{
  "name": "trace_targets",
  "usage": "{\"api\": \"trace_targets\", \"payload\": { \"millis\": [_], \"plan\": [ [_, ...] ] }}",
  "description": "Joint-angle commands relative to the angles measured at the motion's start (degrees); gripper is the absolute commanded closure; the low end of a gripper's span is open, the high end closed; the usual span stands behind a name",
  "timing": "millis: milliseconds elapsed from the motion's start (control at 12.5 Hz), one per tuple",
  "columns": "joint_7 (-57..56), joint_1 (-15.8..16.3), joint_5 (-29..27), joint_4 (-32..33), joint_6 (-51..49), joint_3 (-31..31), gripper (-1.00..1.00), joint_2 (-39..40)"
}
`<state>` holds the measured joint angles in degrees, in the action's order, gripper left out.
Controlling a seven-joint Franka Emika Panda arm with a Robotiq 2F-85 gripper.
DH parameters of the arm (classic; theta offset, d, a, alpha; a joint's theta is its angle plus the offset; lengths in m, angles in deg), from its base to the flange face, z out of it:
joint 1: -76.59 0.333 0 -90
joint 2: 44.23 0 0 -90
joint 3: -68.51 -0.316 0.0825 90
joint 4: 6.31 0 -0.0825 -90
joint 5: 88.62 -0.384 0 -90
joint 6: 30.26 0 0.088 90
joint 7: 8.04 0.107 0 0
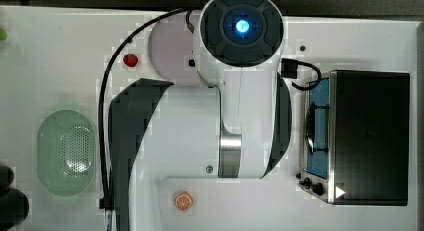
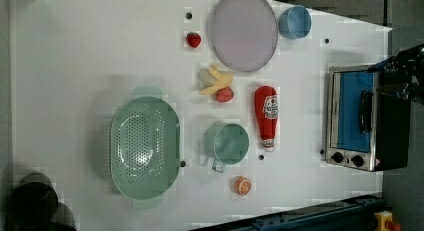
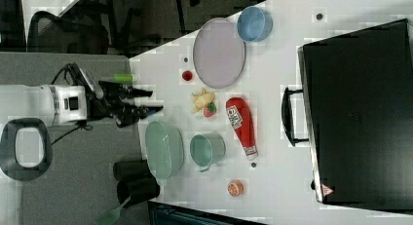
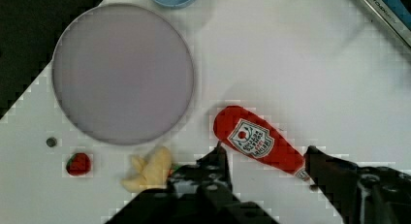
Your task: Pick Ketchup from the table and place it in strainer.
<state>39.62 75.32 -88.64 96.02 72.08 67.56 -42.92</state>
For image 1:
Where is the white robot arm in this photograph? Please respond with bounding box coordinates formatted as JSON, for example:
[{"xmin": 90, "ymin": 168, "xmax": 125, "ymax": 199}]
[{"xmin": 108, "ymin": 0, "xmax": 292, "ymax": 231}]

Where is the green oval strainer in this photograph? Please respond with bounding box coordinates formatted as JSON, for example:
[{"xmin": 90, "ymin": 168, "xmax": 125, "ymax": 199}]
[{"xmin": 36, "ymin": 110, "xmax": 96, "ymax": 197}]

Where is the orange slice toy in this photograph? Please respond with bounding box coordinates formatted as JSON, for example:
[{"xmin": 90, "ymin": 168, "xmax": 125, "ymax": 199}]
[{"xmin": 174, "ymin": 191, "xmax": 194, "ymax": 211}]

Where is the red toy strawberry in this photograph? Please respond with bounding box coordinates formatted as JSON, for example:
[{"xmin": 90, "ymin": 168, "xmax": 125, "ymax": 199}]
[{"xmin": 123, "ymin": 54, "xmax": 138, "ymax": 67}]

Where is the black toaster oven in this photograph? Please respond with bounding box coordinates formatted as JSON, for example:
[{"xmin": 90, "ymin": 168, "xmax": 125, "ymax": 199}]
[{"xmin": 297, "ymin": 70, "xmax": 410, "ymax": 206}]

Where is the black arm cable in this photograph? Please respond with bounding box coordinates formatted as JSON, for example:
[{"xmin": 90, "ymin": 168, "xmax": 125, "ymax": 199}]
[{"xmin": 97, "ymin": 8, "xmax": 188, "ymax": 210}]

